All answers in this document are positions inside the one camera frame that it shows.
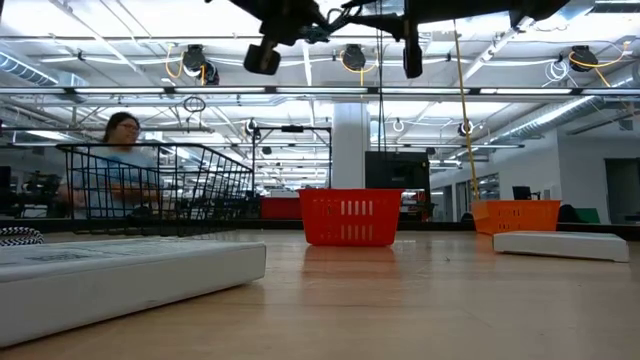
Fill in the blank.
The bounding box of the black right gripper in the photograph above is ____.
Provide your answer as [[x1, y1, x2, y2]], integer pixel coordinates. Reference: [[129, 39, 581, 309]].
[[234, 0, 424, 80]]

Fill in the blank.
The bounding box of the large white printed box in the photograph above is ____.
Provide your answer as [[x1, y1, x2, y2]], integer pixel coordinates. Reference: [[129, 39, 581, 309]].
[[0, 238, 268, 349]]

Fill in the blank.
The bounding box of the braided grey cable bundle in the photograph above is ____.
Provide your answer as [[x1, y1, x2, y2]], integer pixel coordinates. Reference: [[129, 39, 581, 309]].
[[0, 226, 45, 247]]

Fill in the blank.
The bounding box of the red storage bin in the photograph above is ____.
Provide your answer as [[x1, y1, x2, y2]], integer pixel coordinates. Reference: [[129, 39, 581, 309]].
[[259, 196, 303, 221]]

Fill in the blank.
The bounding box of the white building column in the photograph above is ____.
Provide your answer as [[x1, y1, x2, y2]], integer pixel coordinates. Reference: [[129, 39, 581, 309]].
[[331, 102, 371, 190]]

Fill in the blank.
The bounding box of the red plastic slotted basket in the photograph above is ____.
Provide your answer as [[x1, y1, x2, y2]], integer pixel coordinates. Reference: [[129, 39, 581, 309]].
[[298, 187, 404, 248]]

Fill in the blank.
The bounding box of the person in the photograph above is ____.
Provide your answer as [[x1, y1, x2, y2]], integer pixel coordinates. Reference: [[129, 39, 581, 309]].
[[56, 110, 169, 220]]

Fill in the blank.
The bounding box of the black ceiling cable reel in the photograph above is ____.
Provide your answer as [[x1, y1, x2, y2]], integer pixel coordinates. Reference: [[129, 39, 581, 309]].
[[341, 43, 368, 72], [568, 44, 600, 73], [181, 43, 221, 86]]

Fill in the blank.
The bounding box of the black background frame rig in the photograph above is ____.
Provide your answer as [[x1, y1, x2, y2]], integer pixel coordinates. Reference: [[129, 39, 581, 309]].
[[251, 125, 334, 199]]

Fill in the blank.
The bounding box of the yellow hanging cable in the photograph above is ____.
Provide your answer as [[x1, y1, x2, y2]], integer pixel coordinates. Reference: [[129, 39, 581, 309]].
[[451, 19, 482, 202]]

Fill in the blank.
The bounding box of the black wire mesh basket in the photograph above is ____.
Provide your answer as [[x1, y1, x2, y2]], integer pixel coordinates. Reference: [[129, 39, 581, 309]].
[[55, 142, 255, 236]]

